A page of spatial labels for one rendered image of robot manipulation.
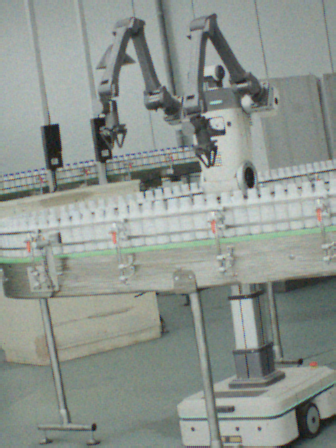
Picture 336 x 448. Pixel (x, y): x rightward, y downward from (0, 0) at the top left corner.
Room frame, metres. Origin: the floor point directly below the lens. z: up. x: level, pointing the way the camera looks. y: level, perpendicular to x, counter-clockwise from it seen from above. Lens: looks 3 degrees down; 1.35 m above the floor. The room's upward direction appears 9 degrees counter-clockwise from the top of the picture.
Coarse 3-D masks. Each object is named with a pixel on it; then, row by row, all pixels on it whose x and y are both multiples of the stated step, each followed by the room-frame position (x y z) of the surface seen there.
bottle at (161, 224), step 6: (156, 204) 4.79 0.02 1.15; (162, 204) 4.79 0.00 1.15; (156, 210) 4.79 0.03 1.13; (162, 210) 4.78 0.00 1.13; (156, 222) 4.78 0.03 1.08; (162, 222) 4.77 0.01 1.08; (156, 228) 4.78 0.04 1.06; (162, 228) 4.77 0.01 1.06; (156, 240) 4.79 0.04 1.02; (162, 240) 4.77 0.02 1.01; (168, 240) 4.77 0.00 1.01
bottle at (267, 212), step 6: (264, 192) 4.52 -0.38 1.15; (264, 198) 4.52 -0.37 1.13; (270, 198) 4.52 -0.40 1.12; (264, 210) 4.51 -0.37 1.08; (270, 210) 4.51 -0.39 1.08; (264, 216) 4.51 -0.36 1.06; (270, 216) 4.51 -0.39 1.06; (264, 228) 4.52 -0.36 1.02; (270, 228) 4.51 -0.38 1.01; (276, 228) 4.52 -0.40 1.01
